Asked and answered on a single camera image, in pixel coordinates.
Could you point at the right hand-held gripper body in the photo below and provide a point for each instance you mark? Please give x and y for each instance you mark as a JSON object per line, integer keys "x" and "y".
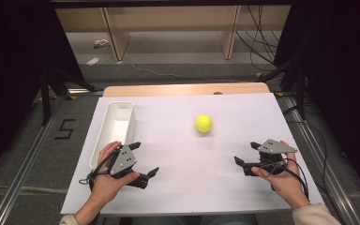
{"x": 273, "y": 148}

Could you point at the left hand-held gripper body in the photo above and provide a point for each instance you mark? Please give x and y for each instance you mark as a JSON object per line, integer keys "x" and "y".
{"x": 123, "y": 160}

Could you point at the white plastic bin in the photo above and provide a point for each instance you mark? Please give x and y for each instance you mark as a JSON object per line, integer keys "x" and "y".
{"x": 117, "y": 128}

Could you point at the yellow tennis ball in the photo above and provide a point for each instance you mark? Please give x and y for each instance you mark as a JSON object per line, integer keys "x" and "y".
{"x": 203, "y": 123}

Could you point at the person's left hand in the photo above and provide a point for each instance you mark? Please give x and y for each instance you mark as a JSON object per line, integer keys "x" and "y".
{"x": 106, "y": 187}

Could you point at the person's right hand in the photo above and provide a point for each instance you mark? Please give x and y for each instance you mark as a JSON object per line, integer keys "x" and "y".
{"x": 282, "y": 186}

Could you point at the white board sheet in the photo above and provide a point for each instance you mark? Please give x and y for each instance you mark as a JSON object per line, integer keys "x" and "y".
{"x": 200, "y": 175}

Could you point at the black metal stand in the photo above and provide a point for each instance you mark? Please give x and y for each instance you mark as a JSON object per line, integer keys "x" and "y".
{"x": 300, "y": 90}
{"x": 46, "y": 100}

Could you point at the flat white paper scrap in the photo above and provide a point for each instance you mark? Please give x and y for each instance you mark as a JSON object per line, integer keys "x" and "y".
{"x": 92, "y": 61}

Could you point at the black curtain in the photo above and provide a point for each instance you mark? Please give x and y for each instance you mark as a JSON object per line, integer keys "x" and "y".
{"x": 12, "y": 78}
{"x": 347, "y": 78}

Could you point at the crumpled paper scrap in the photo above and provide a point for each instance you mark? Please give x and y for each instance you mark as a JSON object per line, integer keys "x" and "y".
{"x": 101, "y": 43}

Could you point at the long aluminium floor rail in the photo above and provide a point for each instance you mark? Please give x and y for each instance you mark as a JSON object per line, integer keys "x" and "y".
{"x": 328, "y": 178}
{"x": 22, "y": 175}

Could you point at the short aluminium rail piece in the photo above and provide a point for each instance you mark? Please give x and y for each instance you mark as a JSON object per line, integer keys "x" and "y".
{"x": 84, "y": 91}

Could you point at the light wooden desk frame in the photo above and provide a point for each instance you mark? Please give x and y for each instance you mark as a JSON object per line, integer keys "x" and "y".
{"x": 175, "y": 17}

